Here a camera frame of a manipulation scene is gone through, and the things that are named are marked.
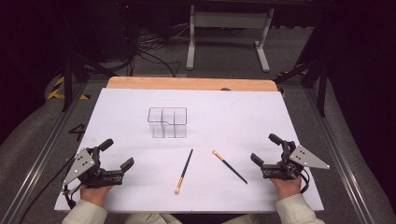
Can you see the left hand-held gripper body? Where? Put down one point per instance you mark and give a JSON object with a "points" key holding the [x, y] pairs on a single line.
{"points": [[102, 179]]}

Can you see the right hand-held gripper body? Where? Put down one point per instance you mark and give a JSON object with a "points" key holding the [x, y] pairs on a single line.
{"points": [[281, 171]]}

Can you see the black makeup brush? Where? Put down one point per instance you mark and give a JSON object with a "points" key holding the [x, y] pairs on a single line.
{"points": [[184, 169], [230, 167]]}

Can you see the clear plastic organizer box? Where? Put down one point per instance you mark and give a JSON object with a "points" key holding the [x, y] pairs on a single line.
{"points": [[168, 123]]}

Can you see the person's left hand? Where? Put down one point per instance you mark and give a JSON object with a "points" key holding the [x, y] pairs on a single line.
{"points": [[93, 194]]}

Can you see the person's right hand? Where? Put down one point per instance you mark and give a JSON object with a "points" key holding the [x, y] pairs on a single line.
{"points": [[288, 188]]}

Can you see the black tape mark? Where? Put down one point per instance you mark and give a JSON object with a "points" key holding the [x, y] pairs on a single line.
{"points": [[79, 129]]}

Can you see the white table sheet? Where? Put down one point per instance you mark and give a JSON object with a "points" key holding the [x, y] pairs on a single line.
{"points": [[218, 124]]}

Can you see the black tripod stand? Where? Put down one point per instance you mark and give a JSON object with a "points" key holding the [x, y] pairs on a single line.
{"points": [[67, 87], [322, 93]]}

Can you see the yellow black hazard tape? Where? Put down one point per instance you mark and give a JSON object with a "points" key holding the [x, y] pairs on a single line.
{"points": [[56, 93]]}

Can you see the white metal stand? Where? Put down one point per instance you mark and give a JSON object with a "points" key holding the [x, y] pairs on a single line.
{"points": [[190, 46]]}

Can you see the aluminium floor rail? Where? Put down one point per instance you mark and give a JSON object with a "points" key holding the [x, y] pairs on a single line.
{"points": [[40, 158], [336, 155]]}

